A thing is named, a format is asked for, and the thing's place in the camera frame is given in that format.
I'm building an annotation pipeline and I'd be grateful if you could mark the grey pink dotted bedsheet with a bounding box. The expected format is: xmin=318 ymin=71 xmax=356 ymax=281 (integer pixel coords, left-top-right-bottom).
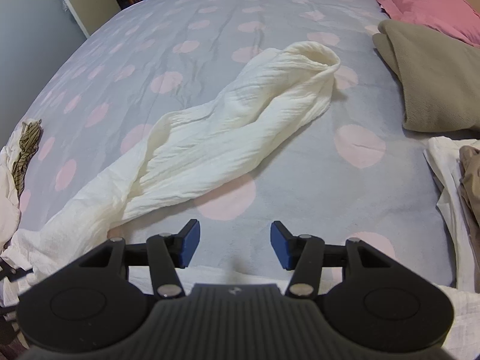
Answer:
xmin=17 ymin=0 xmax=480 ymax=289

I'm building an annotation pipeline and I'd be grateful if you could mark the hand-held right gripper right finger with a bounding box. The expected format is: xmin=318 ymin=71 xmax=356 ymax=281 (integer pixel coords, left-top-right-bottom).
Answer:
xmin=271 ymin=221 xmax=413 ymax=301

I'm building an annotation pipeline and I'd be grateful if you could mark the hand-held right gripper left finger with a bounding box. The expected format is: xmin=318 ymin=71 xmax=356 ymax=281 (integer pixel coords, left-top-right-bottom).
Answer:
xmin=56 ymin=219 xmax=201 ymax=301

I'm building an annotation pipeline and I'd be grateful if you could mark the white muslin cloth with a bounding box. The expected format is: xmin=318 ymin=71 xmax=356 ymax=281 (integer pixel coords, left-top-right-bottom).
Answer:
xmin=0 ymin=39 xmax=342 ymax=308

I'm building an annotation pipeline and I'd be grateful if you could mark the khaki folded blanket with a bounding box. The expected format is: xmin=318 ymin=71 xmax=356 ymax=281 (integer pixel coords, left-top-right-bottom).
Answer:
xmin=372 ymin=20 xmax=480 ymax=133

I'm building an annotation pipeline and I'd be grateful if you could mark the beige door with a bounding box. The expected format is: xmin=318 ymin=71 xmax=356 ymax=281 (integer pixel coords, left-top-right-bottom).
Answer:
xmin=47 ymin=0 xmax=122 ymax=39

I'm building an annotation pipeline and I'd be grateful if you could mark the white folded cloth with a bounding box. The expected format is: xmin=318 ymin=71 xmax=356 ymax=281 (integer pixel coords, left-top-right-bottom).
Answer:
xmin=423 ymin=136 xmax=480 ymax=294

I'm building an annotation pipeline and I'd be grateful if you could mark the olive striped garment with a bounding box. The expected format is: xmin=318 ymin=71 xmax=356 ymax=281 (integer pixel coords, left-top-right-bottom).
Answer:
xmin=10 ymin=119 xmax=43 ymax=196

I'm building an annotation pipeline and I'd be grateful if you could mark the cream garment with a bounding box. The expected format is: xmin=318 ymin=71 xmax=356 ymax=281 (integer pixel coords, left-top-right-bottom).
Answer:
xmin=0 ymin=146 xmax=22 ymax=250

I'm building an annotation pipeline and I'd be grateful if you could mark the beige cloth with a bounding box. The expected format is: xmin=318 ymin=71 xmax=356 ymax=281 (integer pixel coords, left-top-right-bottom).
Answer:
xmin=459 ymin=145 xmax=480 ymax=234

